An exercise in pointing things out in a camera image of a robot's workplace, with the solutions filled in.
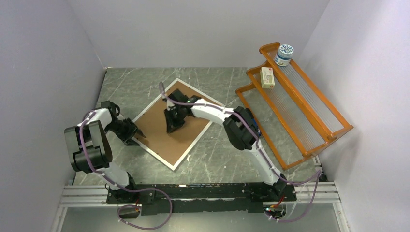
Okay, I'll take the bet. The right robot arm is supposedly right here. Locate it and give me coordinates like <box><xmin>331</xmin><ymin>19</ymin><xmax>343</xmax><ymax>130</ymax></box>
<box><xmin>160</xmin><ymin>87</ymin><xmax>287</xmax><ymax>201</ymax></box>

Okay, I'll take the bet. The brown backing board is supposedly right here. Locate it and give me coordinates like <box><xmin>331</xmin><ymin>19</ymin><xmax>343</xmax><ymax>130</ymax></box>
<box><xmin>135</xmin><ymin>82</ymin><xmax>219</xmax><ymax>167</ymax></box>

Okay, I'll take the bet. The orange wooden shelf rack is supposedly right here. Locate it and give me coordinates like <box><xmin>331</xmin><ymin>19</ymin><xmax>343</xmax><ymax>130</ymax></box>
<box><xmin>235</xmin><ymin>42</ymin><xmax>353</xmax><ymax>170</ymax></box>

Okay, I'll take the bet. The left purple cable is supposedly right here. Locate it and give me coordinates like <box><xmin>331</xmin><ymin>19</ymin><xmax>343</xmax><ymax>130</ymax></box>
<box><xmin>79</xmin><ymin>111</ymin><xmax>174</xmax><ymax>231</ymax></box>

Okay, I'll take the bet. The small cream box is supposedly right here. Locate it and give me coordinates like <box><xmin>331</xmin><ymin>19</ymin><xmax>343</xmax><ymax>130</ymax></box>
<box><xmin>260</xmin><ymin>67</ymin><xmax>275</xmax><ymax>89</ymax></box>

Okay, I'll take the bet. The blue stapler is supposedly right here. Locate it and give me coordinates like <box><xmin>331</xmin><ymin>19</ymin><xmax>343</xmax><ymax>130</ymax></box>
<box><xmin>252</xmin><ymin>118</ymin><xmax>262</xmax><ymax>137</ymax></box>

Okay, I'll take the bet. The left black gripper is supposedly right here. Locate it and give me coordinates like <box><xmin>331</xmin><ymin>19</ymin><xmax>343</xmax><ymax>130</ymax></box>
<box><xmin>105</xmin><ymin>118</ymin><xmax>145</xmax><ymax>146</ymax></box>

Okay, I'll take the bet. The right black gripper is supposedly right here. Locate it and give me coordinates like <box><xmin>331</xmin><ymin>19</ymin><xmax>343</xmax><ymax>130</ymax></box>
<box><xmin>164</xmin><ymin>105</ymin><xmax>186</xmax><ymax>133</ymax></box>

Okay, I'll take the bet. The white picture frame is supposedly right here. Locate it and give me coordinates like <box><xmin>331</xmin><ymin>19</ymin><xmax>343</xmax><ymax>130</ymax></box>
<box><xmin>132</xmin><ymin>78</ymin><xmax>226</xmax><ymax>172</ymax></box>

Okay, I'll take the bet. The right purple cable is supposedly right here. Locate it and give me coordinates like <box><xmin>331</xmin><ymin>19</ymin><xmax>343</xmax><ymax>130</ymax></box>
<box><xmin>158</xmin><ymin>82</ymin><xmax>323</xmax><ymax>224</ymax></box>

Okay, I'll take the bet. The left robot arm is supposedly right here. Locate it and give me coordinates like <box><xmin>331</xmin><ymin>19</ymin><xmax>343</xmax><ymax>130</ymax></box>
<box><xmin>64</xmin><ymin>101</ymin><xmax>145</xmax><ymax>203</ymax></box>

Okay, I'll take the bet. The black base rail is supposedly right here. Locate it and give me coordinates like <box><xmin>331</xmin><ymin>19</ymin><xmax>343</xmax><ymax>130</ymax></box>
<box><xmin>105</xmin><ymin>181</ymin><xmax>297</xmax><ymax>216</ymax></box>

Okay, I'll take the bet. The purple cable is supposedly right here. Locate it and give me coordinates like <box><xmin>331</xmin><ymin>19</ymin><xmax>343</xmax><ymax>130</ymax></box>
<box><xmin>158</xmin><ymin>82</ymin><xmax>323</xmax><ymax>224</ymax></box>
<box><xmin>79</xmin><ymin>111</ymin><xmax>174</xmax><ymax>231</ymax></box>

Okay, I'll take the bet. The blue white round jar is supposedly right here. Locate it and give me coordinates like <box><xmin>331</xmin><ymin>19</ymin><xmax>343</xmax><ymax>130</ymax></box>
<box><xmin>274</xmin><ymin>44</ymin><xmax>294</xmax><ymax>67</ymax></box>

